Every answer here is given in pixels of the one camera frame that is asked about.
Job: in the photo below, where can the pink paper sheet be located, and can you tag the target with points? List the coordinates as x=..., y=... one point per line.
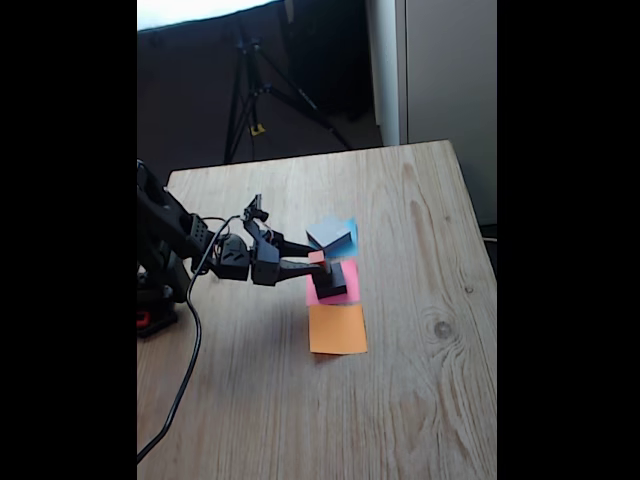
x=352, y=280

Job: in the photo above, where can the medium black square block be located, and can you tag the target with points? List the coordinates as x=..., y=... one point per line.
x=340, y=285

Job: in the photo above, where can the small dark grey cube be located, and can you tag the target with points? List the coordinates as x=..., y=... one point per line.
x=326, y=282

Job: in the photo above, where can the bright white light panel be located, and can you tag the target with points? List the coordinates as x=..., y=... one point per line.
x=200, y=10

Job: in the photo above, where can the large grey square block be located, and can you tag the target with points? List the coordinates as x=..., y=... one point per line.
x=327, y=232

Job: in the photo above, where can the red black table clamp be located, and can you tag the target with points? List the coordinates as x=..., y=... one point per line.
x=142, y=318

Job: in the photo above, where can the orange paper sheet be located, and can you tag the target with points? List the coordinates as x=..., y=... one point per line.
x=337, y=330

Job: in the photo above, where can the yellow tag on tripod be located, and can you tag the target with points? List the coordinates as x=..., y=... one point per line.
x=257, y=130

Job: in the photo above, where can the white grey cabinet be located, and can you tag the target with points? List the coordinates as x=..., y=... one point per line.
x=450, y=75

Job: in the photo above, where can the small red cube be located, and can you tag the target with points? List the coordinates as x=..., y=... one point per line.
x=317, y=257

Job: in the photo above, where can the blue paper sheet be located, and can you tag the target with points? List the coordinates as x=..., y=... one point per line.
x=354, y=227

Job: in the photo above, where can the black tripod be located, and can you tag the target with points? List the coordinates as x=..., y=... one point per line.
x=248, y=90

